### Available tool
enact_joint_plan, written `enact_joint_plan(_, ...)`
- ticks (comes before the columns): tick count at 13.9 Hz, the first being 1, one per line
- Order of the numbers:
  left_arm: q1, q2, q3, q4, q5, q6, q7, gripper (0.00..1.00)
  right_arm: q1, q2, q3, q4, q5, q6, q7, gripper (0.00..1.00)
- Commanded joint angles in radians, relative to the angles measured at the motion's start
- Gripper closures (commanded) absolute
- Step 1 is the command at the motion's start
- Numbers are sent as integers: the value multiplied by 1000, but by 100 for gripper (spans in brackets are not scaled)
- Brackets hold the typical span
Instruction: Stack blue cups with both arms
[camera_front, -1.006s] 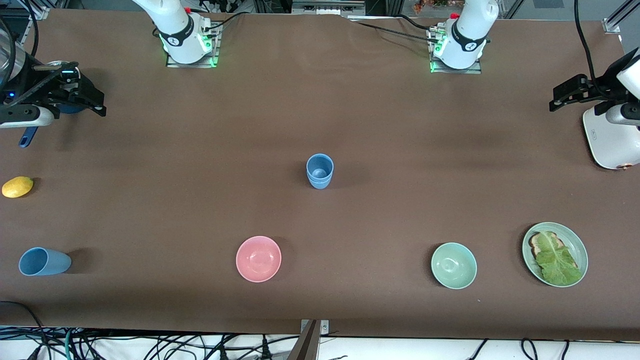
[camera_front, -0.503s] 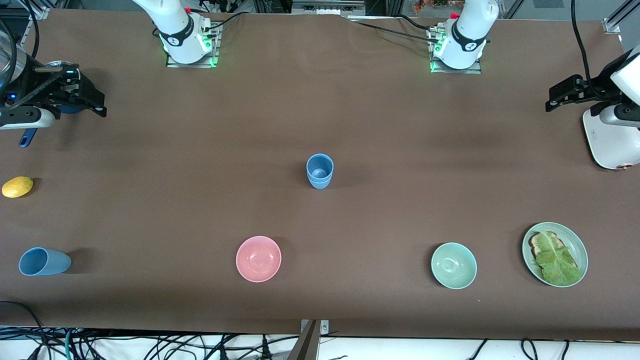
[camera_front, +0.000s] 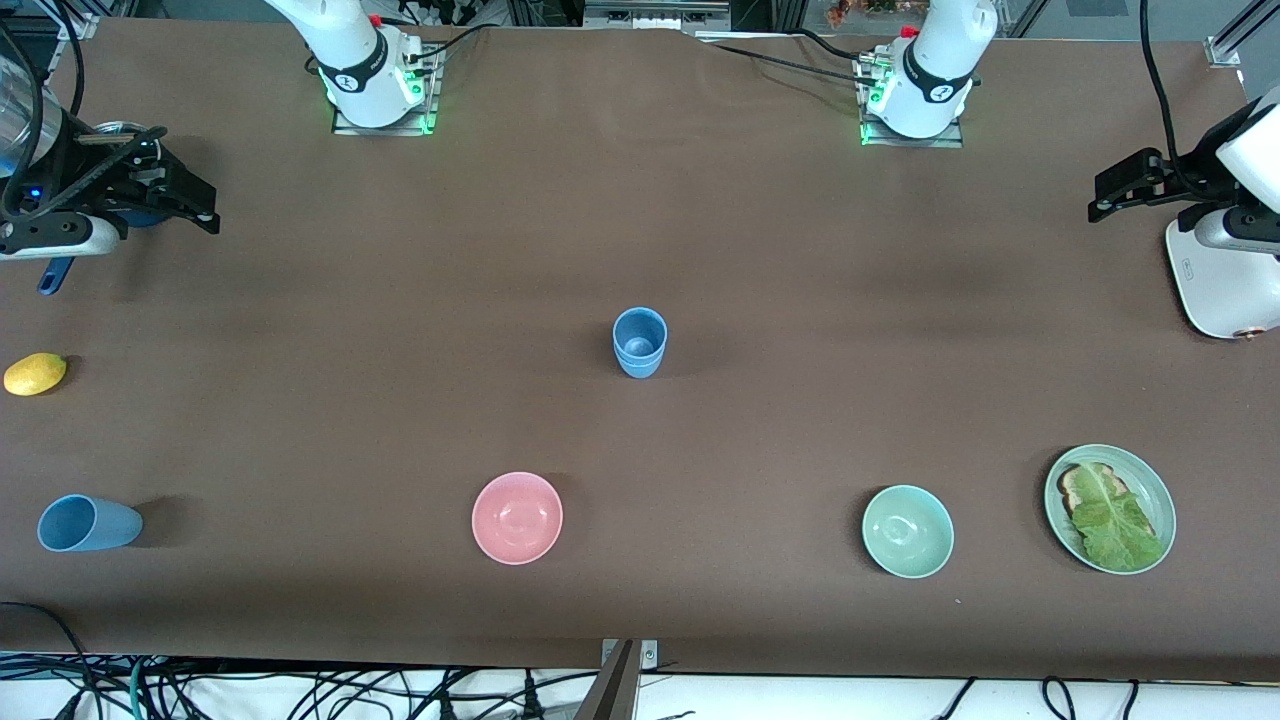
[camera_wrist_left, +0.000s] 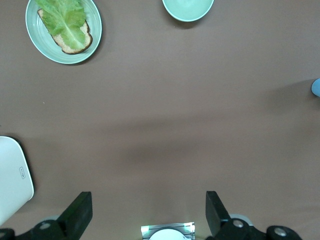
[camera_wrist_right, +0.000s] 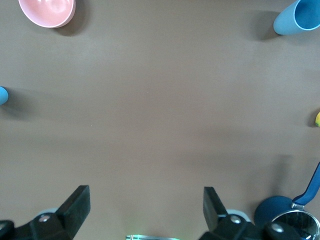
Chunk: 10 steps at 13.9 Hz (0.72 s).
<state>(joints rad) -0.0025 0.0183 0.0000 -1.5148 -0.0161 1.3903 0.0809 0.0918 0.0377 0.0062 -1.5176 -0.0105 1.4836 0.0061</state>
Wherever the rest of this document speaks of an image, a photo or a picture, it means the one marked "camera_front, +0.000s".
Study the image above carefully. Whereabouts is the glass saucepan lid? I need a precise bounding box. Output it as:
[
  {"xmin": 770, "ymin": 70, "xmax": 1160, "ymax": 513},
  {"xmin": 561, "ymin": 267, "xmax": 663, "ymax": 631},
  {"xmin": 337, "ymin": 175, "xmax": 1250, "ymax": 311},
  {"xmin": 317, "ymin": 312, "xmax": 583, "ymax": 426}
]
[{"xmin": 90, "ymin": 120, "xmax": 163, "ymax": 151}]

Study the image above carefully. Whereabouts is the dark blue saucepan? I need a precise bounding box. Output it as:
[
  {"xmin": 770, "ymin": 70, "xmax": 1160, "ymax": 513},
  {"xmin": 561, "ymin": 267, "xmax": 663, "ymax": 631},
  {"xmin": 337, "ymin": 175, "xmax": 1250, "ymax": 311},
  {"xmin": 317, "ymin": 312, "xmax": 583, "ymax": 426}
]
[{"xmin": 38, "ymin": 200, "xmax": 173, "ymax": 297}]

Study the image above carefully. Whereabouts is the white toaster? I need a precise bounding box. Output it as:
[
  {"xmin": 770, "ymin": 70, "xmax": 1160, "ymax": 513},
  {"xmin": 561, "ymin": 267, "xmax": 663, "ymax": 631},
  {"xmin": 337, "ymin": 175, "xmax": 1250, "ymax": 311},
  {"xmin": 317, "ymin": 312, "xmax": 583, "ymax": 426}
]
[{"xmin": 1165, "ymin": 222, "xmax": 1280, "ymax": 341}]

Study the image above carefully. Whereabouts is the yellow lemon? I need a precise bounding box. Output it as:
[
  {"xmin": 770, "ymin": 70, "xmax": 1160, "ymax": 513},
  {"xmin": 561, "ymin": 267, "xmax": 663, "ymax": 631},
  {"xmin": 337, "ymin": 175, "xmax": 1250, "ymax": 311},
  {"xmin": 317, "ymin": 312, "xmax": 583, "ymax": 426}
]
[{"xmin": 3, "ymin": 352, "xmax": 69, "ymax": 397}]

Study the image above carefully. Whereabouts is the light green plate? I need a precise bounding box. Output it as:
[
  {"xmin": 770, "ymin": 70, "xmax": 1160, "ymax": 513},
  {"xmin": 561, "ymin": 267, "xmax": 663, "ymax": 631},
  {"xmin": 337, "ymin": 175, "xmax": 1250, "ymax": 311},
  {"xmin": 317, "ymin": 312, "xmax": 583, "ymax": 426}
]
[{"xmin": 1044, "ymin": 444, "xmax": 1177, "ymax": 575}]

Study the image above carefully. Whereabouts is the brown bread slice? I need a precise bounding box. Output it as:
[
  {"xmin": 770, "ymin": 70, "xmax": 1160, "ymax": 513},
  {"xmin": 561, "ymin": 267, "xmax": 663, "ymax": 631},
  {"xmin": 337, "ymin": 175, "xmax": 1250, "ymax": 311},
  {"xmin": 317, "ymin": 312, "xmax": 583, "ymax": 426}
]
[{"xmin": 1058, "ymin": 462, "xmax": 1161, "ymax": 546}]

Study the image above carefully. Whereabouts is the green lettuce leaf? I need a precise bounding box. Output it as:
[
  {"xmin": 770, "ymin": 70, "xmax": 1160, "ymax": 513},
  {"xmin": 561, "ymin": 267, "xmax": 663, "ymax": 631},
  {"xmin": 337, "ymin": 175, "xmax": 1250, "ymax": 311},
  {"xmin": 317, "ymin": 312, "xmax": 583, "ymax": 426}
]
[{"xmin": 1070, "ymin": 462, "xmax": 1167, "ymax": 573}]

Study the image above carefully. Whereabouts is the light green bowl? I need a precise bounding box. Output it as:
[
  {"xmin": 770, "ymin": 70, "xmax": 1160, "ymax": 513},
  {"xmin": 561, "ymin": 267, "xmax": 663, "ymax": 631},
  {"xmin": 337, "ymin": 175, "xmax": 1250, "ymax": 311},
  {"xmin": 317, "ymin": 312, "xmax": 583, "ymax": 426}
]
[{"xmin": 861, "ymin": 485, "xmax": 955, "ymax": 580}]

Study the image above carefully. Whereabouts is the pink bowl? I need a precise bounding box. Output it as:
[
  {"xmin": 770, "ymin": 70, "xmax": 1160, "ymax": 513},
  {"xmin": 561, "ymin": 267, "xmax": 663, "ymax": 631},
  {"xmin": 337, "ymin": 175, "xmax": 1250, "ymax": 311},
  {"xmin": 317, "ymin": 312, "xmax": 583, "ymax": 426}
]
[{"xmin": 471, "ymin": 471, "xmax": 564, "ymax": 566}]

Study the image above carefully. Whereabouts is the aluminium frame rail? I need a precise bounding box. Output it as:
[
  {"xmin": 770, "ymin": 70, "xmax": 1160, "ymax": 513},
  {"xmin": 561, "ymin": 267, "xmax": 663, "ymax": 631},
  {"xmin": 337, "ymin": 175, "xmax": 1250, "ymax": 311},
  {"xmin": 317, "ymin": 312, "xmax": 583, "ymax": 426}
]
[{"xmin": 1205, "ymin": 0, "xmax": 1280, "ymax": 69}]

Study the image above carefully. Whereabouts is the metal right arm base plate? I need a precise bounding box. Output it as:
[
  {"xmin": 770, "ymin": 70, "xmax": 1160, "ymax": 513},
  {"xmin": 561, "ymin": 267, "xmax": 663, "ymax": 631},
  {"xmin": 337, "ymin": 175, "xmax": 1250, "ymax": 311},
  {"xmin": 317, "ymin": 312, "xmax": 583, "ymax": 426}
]
[{"xmin": 332, "ymin": 40, "xmax": 442, "ymax": 137}]

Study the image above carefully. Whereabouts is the black right base cable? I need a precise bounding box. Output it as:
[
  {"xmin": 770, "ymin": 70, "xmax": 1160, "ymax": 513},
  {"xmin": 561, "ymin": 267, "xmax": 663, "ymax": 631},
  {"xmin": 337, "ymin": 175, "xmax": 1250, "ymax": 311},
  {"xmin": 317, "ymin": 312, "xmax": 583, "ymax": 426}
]
[{"xmin": 415, "ymin": 25, "xmax": 491, "ymax": 63}]

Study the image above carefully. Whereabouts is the black base cable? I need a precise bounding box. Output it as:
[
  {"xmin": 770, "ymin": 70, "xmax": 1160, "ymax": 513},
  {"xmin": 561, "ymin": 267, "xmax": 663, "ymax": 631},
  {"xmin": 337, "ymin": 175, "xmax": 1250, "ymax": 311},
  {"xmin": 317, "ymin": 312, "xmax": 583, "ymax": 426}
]
[
  {"xmin": 415, "ymin": 25, "xmax": 491, "ymax": 63},
  {"xmin": 700, "ymin": 28, "xmax": 881, "ymax": 87}
]

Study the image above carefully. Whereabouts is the black left base cable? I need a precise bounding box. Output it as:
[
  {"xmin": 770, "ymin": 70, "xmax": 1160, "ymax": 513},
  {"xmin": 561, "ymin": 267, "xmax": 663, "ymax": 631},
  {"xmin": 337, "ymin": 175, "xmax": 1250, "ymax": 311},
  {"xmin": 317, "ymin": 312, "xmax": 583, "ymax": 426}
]
[{"xmin": 700, "ymin": 28, "xmax": 881, "ymax": 87}]

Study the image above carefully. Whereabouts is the black looped floor cable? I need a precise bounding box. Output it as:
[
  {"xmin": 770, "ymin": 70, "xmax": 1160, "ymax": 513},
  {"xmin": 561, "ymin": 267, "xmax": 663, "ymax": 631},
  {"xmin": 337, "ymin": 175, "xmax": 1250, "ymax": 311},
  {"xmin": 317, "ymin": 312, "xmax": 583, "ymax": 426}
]
[{"xmin": 0, "ymin": 600, "xmax": 99, "ymax": 720}]

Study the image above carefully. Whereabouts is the metal table edge bracket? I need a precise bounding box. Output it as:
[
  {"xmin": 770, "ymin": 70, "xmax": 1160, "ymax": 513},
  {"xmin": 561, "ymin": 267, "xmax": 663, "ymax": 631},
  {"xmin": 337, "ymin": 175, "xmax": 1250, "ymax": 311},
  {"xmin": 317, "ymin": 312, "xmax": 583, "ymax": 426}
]
[{"xmin": 600, "ymin": 638, "xmax": 660, "ymax": 671}]

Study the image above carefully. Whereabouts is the grey metal profile post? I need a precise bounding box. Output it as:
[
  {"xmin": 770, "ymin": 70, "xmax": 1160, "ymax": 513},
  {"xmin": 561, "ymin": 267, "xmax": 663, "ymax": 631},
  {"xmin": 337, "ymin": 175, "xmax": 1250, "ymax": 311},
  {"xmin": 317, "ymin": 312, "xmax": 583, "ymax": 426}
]
[{"xmin": 574, "ymin": 640, "xmax": 641, "ymax": 720}]

